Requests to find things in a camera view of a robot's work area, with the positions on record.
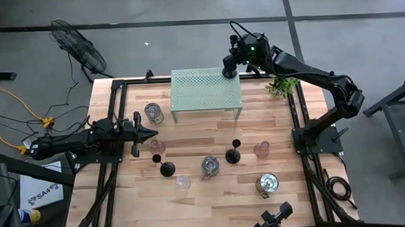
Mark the black aluminium table frame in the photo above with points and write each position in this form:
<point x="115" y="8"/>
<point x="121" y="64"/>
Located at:
<point x="142" y="82"/>

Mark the green artificial potted plant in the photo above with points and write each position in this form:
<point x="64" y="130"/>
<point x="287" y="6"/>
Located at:
<point x="281" y="86"/>

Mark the black metal candlestick holder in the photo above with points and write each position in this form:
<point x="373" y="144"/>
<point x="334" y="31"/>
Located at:
<point x="230" y="73"/>
<point x="232" y="157"/>
<point x="167" y="169"/>

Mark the black table clamp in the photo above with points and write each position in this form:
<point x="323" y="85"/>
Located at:
<point x="148" y="75"/>
<point x="250" y="69"/>

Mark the pink ribbed glass candle holder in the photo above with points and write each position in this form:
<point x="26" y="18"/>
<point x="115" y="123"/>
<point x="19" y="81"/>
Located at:
<point x="261" y="150"/>
<point x="157" y="148"/>

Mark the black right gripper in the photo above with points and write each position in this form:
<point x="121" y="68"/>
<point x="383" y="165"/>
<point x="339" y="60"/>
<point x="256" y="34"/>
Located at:
<point x="263" y="56"/>

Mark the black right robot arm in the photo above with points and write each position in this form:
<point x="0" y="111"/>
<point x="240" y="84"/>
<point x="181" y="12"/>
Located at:
<point x="311" y="71"/>

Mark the black clamp device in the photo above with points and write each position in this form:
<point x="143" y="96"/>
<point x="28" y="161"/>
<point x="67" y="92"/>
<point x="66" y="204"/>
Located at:
<point x="274" y="217"/>

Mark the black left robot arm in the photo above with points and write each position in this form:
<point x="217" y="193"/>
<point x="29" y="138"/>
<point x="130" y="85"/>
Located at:
<point x="68" y="143"/>

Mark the glass jar table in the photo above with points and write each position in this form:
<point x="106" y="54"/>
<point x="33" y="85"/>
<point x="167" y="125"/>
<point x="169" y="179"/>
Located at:
<point x="210" y="166"/>

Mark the yellow and blue object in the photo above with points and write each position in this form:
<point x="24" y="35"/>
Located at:
<point x="31" y="216"/>

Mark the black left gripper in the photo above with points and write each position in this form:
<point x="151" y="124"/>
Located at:
<point x="135" y="132"/>

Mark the clear ribbed glass candle holder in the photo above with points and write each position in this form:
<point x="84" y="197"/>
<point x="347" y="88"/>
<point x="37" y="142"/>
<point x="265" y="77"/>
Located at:
<point x="182" y="183"/>

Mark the glass jar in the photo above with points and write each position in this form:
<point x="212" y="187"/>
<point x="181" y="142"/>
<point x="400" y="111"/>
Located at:
<point x="267" y="184"/>
<point x="154" y="113"/>

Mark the green perforated metal shelf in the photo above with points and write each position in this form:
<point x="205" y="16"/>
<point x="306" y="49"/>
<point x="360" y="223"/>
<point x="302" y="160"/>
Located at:
<point x="201" y="92"/>

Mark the white cardboard box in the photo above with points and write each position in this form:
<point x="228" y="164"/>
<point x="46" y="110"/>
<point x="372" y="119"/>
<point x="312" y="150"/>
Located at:
<point x="39" y="186"/>

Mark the black metal stand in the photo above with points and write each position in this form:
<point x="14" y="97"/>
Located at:
<point x="400" y="134"/>

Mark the black floor fan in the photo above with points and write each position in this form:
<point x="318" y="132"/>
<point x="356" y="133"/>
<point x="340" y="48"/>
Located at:
<point x="81" y="50"/>

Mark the black side desk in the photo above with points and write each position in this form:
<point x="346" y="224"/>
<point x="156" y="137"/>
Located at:
<point x="35" y="171"/>

